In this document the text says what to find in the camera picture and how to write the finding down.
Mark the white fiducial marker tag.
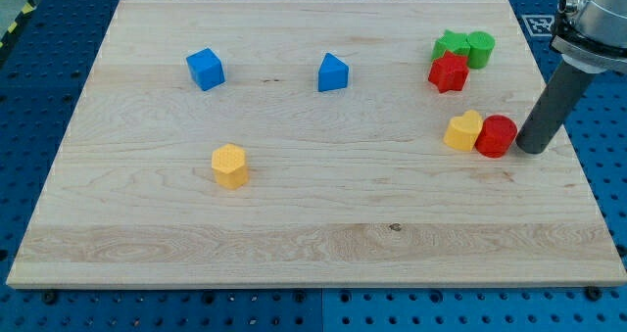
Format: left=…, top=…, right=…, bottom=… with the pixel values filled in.
left=521, top=14, right=555, bottom=37

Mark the yellow hexagon block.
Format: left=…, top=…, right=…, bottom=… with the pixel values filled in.
left=212, top=144, right=249, bottom=190

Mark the blue cube block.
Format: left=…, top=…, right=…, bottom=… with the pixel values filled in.
left=186, top=48, right=225, bottom=91

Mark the light wooden board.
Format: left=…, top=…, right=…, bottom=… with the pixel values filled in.
left=7, top=0, right=626, bottom=290

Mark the green star block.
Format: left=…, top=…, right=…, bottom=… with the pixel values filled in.
left=431, top=29, right=470, bottom=61

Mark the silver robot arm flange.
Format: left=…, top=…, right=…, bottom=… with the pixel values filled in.
left=551, top=0, right=626, bottom=73

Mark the yellow heart block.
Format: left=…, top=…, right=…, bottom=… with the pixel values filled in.
left=443, top=110, right=483, bottom=152

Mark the blue triangular prism block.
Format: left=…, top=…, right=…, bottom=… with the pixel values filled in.
left=317, top=53, right=349, bottom=92

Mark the red star block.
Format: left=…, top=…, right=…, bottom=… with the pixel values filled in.
left=428, top=51, right=469, bottom=93

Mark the green cylinder block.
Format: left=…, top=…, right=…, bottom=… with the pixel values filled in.
left=467, top=31, right=496, bottom=69

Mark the red cylinder block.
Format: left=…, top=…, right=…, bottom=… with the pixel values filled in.
left=475, top=115, right=517, bottom=158

